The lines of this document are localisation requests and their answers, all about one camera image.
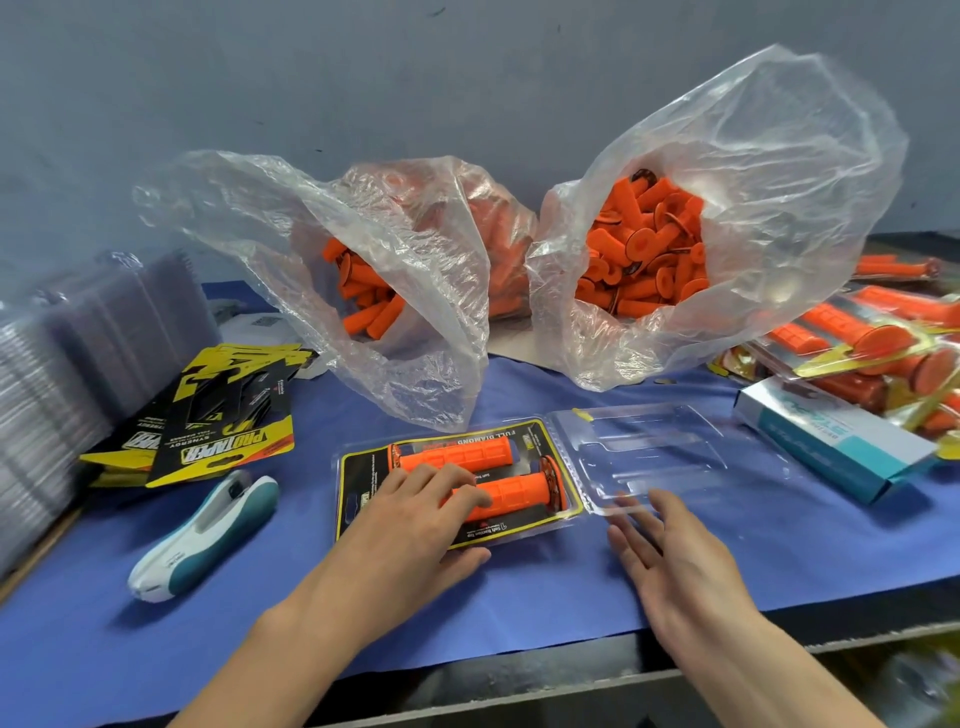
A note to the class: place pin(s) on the person's right forearm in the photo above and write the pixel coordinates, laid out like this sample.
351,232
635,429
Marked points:
780,683

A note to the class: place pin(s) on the stack of clear blister shells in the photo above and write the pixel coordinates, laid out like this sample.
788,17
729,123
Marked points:
68,360

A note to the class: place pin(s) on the white printed paper sheet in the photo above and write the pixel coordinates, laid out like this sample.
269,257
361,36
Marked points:
255,326

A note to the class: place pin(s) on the person's left hand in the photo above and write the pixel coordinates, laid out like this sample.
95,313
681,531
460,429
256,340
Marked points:
398,548

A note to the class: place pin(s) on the stack of yellow black cards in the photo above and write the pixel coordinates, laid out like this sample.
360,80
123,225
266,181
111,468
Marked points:
210,413

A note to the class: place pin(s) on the teal white cardboard box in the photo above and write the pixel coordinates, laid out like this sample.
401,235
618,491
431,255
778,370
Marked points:
833,435

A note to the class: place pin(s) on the yellow black backing card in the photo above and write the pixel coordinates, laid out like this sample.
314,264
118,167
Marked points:
360,480

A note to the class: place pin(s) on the teal hand stapler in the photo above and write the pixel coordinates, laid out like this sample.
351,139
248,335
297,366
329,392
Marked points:
203,540

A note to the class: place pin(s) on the large clear plastic bag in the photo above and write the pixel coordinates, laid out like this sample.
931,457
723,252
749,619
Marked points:
810,150

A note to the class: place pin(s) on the person's right hand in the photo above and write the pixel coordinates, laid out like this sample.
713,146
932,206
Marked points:
683,578

